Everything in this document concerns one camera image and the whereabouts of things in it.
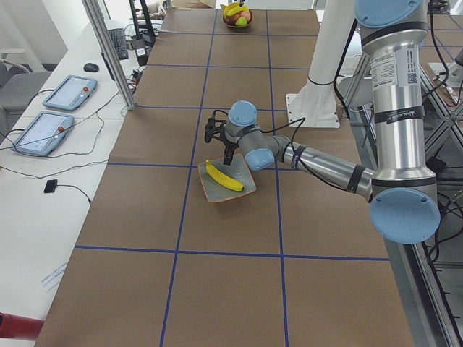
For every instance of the yellow banana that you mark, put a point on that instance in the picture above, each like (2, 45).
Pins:
(222, 178)
(232, 9)

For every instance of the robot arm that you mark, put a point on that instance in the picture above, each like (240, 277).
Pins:
(402, 190)

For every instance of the wicker fruit basket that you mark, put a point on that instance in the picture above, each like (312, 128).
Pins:
(230, 21)

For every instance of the grey square plate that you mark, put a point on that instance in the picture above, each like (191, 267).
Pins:
(238, 170)

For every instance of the green pear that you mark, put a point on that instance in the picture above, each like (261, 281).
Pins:
(241, 22)

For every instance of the black keyboard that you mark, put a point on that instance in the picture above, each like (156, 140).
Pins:
(117, 37)

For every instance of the black computer mouse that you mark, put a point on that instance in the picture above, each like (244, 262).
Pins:
(91, 67)

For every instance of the teach pendant far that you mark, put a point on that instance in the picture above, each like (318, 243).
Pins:
(71, 93)

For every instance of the teach pendant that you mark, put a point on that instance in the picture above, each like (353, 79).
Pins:
(71, 93)
(44, 134)

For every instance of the small black box device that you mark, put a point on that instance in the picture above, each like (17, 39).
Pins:
(50, 186)

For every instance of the teach pendant near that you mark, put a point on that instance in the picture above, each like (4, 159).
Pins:
(44, 134)

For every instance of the red fire extinguisher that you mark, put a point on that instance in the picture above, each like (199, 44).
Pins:
(19, 327)

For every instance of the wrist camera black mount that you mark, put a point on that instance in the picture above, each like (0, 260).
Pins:
(215, 128)

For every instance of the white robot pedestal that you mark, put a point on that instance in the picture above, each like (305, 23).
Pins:
(316, 100)

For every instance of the aluminium frame post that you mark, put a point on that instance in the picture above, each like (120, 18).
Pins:
(100, 29)

